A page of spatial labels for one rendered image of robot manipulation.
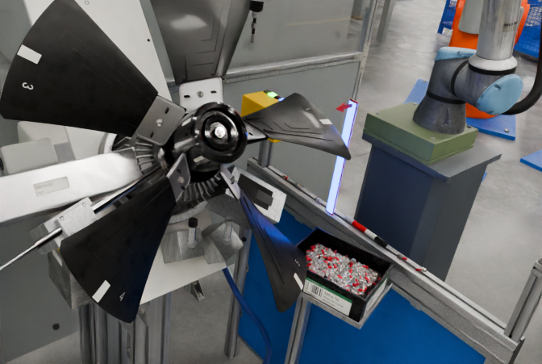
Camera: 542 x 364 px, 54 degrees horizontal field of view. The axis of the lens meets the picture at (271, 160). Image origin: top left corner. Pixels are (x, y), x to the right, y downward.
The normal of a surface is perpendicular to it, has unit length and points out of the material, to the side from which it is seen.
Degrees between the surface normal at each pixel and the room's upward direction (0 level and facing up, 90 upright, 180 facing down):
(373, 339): 90
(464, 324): 90
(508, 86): 96
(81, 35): 73
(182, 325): 0
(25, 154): 50
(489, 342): 90
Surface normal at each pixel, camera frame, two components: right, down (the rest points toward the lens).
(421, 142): -0.75, 0.22
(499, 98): 0.39, 0.57
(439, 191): -0.07, 0.47
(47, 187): 0.58, -0.23
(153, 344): 0.65, 0.44
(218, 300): 0.13, -0.87
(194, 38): -0.12, -0.22
